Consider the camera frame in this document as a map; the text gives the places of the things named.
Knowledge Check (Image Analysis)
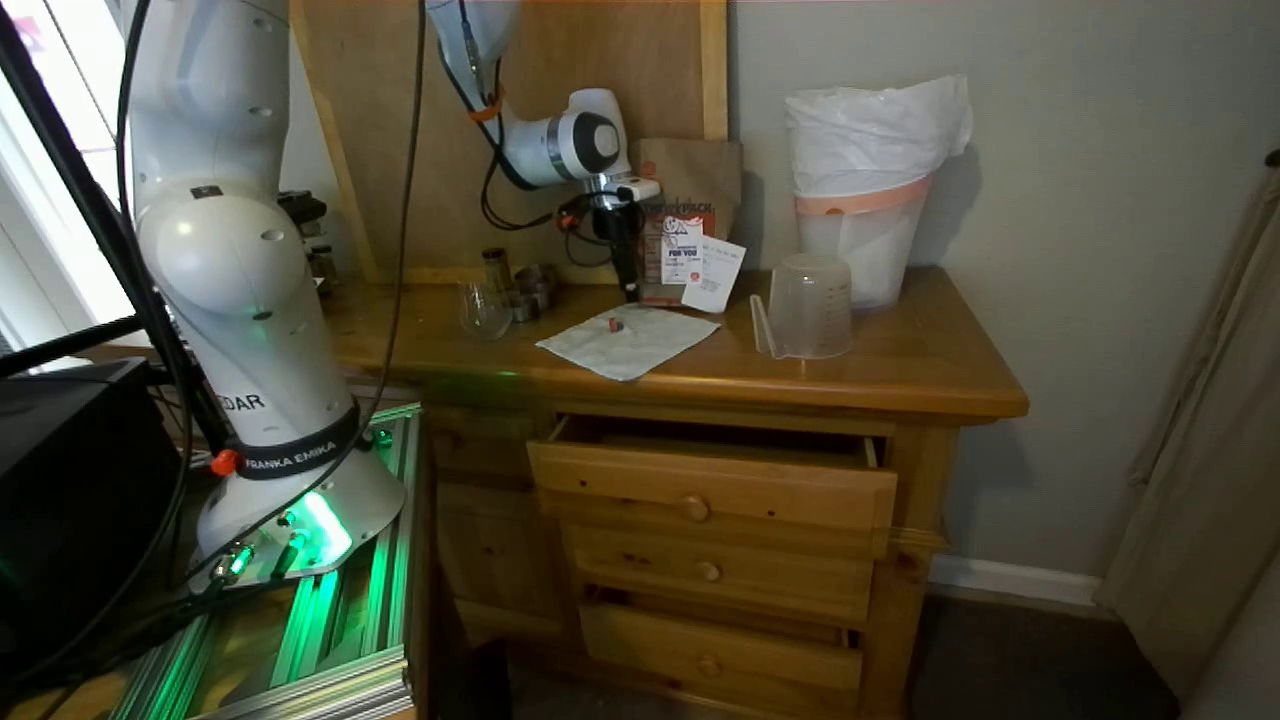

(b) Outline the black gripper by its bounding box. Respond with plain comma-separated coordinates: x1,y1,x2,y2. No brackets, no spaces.
576,185,659,303

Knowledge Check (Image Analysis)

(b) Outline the white paper sheet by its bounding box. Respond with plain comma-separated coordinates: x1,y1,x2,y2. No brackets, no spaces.
537,302,723,387

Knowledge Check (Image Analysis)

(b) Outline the white paper card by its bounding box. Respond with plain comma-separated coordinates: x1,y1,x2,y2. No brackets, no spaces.
675,238,750,319

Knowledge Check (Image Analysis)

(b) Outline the crumpled clear plastic bag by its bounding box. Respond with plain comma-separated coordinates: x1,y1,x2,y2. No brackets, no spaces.
481,246,563,319

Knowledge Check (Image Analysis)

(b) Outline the brown pouch with white label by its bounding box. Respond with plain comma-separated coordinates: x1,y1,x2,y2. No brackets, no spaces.
638,138,750,313

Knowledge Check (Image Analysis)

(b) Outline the clear glass jar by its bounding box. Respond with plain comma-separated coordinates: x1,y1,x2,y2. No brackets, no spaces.
455,274,521,340

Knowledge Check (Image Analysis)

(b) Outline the clear plastic container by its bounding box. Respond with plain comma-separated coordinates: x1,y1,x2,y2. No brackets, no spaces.
767,253,858,364

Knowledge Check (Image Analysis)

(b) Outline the wooden drawer with knob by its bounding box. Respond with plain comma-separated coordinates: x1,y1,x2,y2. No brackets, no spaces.
556,518,886,627
576,597,869,712
524,413,900,535

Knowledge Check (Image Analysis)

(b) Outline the wooden dresser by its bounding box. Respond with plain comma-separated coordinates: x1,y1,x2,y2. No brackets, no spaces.
312,262,1034,720

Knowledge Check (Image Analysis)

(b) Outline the trash can with white bag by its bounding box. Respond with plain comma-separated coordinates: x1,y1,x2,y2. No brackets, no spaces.
782,74,976,316

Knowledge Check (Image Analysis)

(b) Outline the wooden board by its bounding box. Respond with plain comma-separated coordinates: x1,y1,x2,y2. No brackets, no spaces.
284,0,738,289

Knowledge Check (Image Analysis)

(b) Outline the black device on stand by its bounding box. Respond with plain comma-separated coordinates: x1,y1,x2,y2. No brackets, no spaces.
277,190,338,303

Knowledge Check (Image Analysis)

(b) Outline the white baseboard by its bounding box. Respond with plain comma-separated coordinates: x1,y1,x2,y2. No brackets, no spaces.
930,551,1114,622

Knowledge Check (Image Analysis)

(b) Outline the black box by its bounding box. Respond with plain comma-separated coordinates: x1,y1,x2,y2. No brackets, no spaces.
0,358,205,684

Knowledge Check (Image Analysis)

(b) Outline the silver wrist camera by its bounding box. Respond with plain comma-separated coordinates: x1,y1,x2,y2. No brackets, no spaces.
604,171,665,208

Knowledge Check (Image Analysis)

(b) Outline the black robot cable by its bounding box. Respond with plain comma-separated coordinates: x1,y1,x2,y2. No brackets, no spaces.
351,0,604,431

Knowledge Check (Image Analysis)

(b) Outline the aluminium frame base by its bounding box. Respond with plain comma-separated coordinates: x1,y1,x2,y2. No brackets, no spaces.
113,396,431,720

